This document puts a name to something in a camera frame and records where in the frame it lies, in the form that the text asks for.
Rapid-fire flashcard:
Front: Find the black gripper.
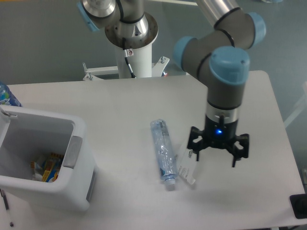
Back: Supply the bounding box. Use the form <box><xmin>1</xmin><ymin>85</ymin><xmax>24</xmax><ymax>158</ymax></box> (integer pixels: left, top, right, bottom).
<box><xmin>187</xmin><ymin>116</ymin><xmax>249</xmax><ymax>168</ymax></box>

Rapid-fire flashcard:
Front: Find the white trash can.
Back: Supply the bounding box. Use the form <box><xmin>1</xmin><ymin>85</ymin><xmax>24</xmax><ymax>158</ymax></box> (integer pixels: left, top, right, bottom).
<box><xmin>0</xmin><ymin>105</ymin><xmax>97</xmax><ymax>211</ymax></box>

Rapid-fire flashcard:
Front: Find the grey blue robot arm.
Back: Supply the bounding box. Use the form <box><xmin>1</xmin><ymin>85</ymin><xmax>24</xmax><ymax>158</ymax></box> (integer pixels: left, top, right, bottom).
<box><xmin>77</xmin><ymin>0</ymin><xmax>266</xmax><ymax>161</ymax></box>

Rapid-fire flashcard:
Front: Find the colourful trash in can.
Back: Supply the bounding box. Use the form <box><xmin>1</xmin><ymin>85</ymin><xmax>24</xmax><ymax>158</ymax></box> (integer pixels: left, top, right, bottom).
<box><xmin>30</xmin><ymin>153</ymin><xmax>64</xmax><ymax>183</ymax></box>

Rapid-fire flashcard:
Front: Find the white plastic wrapper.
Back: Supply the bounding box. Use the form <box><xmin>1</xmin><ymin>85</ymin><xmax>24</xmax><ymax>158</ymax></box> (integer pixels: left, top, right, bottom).
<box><xmin>176</xmin><ymin>139</ymin><xmax>198</xmax><ymax>185</ymax></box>

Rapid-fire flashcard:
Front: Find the crushed clear plastic bottle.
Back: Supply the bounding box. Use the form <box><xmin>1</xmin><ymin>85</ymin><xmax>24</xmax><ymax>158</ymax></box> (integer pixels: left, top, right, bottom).
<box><xmin>150</xmin><ymin>119</ymin><xmax>177</xmax><ymax>191</ymax></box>

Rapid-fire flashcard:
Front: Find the black device at edge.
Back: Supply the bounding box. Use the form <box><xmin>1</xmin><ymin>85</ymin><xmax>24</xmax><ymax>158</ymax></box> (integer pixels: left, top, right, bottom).
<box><xmin>289</xmin><ymin>194</ymin><xmax>307</xmax><ymax>219</ymax></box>

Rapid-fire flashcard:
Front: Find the blue labelled bottle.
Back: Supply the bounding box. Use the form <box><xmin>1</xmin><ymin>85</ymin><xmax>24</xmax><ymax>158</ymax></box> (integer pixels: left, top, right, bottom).
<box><xmin>0</xmin><ymin>82</ymin><xmax>22</xmax><ymax>107</ymax></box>

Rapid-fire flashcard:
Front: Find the black pen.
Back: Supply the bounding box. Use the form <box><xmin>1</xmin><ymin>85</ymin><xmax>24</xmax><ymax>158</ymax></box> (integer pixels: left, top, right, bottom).
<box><xmin>0</xmin><ymin>189</ymin><xmax>14</xmax><ymax>228</ymax></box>

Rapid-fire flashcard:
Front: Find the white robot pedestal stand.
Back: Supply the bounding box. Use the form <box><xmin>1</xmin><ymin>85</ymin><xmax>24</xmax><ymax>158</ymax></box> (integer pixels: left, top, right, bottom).
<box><xmin>83</xmin><ymin>12</ymin><xmax>170</xmax><ymax>81</ymax></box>

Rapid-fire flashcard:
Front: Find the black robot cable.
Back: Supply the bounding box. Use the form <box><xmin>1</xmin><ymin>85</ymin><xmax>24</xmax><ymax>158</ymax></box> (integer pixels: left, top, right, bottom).
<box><xmin>121</xmin><ymin>37</ymin><xmax>137</xmax><ymax>79</ymax></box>

